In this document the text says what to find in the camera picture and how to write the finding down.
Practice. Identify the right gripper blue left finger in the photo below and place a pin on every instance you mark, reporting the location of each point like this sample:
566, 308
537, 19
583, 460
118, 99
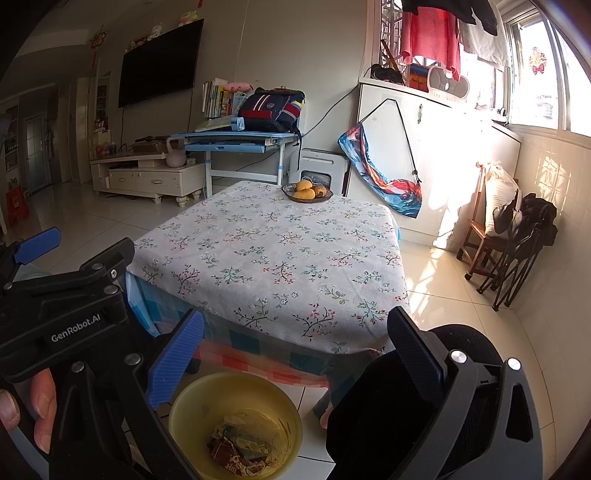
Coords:
167, 369

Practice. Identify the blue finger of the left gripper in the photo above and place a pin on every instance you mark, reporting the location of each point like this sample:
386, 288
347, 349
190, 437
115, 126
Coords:
111, 258
33, 248

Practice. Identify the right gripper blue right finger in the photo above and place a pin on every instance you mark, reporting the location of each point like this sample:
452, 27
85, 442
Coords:
421, 353

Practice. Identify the orange white snack bag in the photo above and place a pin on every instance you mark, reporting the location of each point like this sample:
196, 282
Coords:
237, 456

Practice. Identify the clear plastic water bottle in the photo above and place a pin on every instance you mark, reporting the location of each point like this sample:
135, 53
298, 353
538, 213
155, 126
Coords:
254, 428

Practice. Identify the yellow plastic trash bin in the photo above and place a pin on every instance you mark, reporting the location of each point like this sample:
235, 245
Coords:
200, 408

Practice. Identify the person's left hand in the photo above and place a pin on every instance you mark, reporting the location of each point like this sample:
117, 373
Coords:
43, 401

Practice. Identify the red plastic stool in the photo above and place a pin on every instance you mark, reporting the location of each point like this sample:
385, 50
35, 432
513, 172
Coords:
17, 208

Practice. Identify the white tv cabinet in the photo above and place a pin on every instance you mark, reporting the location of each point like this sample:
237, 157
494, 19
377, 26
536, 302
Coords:
147, 176

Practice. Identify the pink kettlebell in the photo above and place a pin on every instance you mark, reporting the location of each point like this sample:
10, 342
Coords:
175, 157

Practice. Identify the wooden chair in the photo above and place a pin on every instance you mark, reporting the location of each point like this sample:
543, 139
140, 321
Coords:
477, 247

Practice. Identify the floral white tablecloth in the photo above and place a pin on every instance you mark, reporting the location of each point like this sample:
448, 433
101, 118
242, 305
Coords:
323, 276

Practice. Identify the blue study desk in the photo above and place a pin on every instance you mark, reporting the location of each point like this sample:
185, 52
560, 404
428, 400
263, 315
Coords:
236, 142

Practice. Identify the colourful cartoon kite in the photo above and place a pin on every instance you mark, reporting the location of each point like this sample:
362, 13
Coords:
401, 195

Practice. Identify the white pillow bag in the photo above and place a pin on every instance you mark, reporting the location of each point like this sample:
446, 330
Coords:
503, 201

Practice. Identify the dark wicker fruit basket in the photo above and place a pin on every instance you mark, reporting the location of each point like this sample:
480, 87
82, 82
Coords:
289, 190

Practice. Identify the row of books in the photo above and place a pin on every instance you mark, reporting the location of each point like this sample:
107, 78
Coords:
221, 98

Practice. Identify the brown spotted mango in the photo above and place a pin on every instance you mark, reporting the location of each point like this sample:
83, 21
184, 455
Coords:
320, 191

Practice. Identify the yellow mango front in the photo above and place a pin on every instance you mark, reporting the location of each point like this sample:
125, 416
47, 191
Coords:
304, 195

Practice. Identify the yellow mango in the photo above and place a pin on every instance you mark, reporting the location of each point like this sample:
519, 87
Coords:
304, 195
303, 185

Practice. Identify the yellow mango back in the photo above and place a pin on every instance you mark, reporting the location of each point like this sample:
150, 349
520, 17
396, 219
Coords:
303, 185

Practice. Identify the navy striped backpack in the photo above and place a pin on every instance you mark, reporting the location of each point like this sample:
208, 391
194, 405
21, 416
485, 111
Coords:
276, 110

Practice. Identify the white radio speaker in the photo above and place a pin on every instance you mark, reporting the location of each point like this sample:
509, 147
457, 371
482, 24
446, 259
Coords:
441, 82

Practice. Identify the red hanging garment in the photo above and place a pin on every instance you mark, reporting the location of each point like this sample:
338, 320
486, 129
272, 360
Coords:
431, 34

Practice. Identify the wall mounted black television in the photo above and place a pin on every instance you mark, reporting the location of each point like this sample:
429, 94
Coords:
161, 66

